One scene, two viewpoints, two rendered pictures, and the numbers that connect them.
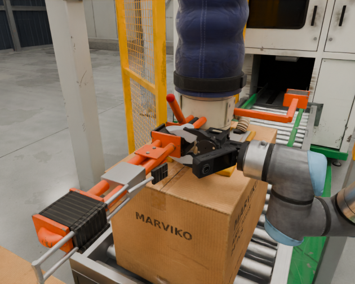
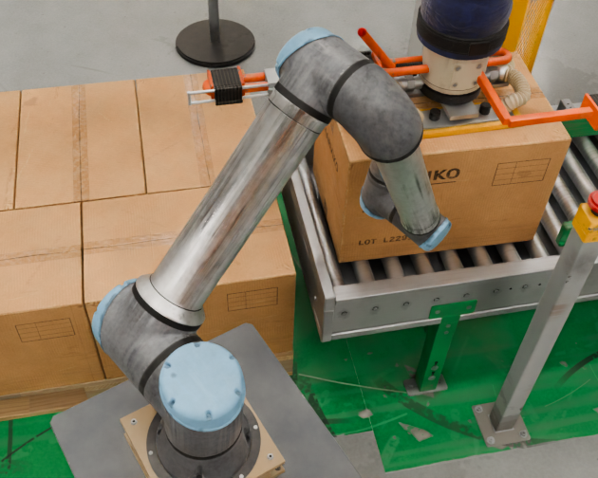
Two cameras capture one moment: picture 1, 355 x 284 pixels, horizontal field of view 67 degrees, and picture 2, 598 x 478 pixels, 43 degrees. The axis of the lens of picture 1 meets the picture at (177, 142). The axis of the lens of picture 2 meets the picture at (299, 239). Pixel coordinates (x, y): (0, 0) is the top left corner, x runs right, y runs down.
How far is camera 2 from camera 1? 1.51 m
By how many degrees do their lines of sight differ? 44
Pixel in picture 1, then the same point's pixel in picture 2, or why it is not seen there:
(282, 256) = (449, 275)
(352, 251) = not seen: outside the picture
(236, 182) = not seen: hidden behind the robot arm
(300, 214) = (373, 189)
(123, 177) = (273, 78)
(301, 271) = (580, 393)
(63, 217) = (216, 80)
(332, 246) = (533, 325)
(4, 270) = (234, 111)
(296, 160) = not seen: hidden behind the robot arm
